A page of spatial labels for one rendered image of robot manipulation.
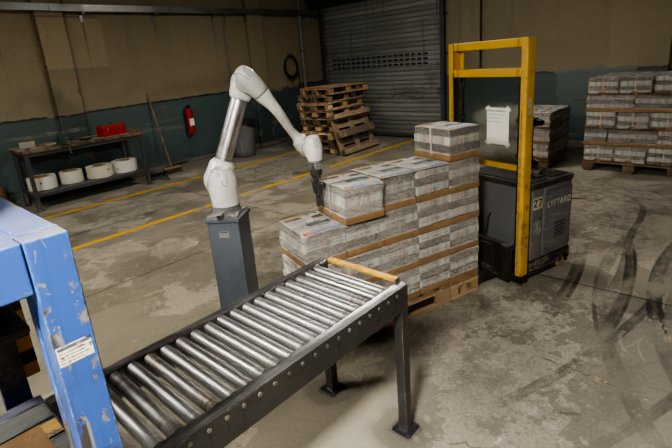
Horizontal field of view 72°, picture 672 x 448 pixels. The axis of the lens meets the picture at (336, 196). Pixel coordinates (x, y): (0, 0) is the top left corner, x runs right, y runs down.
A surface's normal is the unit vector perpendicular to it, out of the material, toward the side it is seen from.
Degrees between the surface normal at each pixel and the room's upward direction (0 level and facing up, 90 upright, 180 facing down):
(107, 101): 90
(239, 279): 90
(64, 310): 90
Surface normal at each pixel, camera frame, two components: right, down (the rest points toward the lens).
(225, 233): -0.14, 0.29
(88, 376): 0.74, 0.13
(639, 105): -0.69, 0.25
